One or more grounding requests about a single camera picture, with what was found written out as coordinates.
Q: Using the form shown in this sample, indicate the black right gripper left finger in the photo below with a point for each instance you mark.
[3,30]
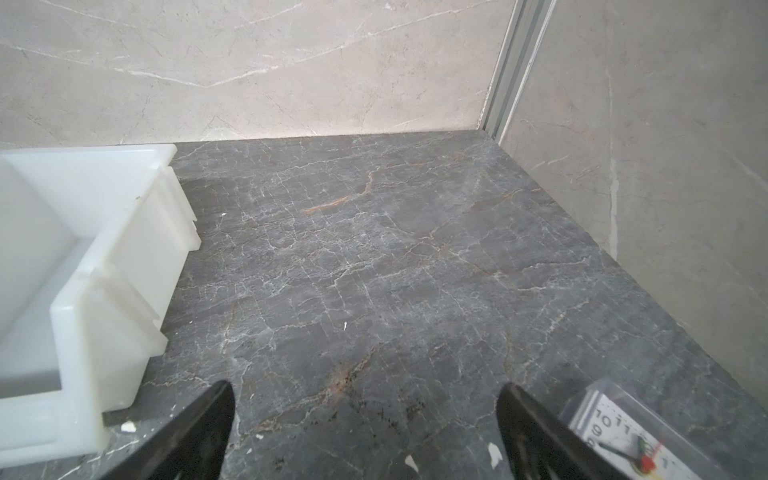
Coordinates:
[191,446]

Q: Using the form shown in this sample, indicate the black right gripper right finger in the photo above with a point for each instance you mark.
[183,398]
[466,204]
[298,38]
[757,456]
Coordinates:
[539,446]

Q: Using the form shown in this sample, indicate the small clear case clock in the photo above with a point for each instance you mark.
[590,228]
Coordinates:
[632,438]

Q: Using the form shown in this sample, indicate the white right plastic bin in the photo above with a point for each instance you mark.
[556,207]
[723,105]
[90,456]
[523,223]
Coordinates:
[93,243]

